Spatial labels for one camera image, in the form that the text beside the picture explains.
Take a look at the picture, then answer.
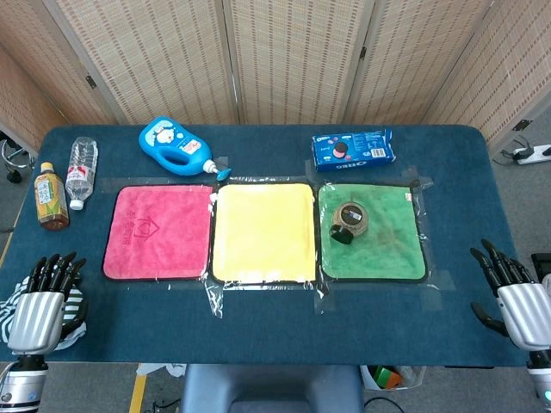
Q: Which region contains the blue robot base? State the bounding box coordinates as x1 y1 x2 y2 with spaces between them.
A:
179 364 365 413

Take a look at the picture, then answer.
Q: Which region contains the blue detergent bottle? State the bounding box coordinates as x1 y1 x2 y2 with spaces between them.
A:
138 115 232 182

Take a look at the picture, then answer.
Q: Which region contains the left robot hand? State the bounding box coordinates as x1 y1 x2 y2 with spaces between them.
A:
7 252 90 355

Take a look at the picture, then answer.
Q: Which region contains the striped green white cloth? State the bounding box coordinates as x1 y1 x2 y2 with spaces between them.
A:
0 274 89 350

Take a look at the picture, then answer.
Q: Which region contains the white bag with colourful items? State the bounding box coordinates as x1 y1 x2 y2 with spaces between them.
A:
360 365 427 391

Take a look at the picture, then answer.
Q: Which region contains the pink cloth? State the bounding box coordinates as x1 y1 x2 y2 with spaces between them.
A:
101 184 215 281

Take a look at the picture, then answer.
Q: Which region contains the chrome chair base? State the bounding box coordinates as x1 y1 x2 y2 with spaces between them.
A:
0 138 34 185

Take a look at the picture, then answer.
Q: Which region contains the clear plastic water bottle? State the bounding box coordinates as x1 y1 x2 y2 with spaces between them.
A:
65 136 100 212

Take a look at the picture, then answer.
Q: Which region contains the woven folding screen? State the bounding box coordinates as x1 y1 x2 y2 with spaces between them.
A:
0 0 551 152

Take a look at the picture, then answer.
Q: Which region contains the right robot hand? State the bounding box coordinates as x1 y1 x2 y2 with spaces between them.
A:
469 238 551 350

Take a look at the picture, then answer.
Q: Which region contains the white power strip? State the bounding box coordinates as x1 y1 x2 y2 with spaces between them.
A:
512 144 551 166

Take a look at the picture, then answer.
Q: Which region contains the yellow cloth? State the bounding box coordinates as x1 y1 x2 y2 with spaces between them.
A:
210 182 319 285

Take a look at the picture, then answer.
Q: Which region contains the tea drink bottle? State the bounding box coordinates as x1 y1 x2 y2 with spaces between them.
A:
34 162 71 231

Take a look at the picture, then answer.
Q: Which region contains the black box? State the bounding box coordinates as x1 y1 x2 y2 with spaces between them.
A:
530 252 551 285

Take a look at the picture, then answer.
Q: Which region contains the blue Oreo cookie box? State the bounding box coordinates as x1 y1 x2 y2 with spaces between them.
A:
311 128 398 174

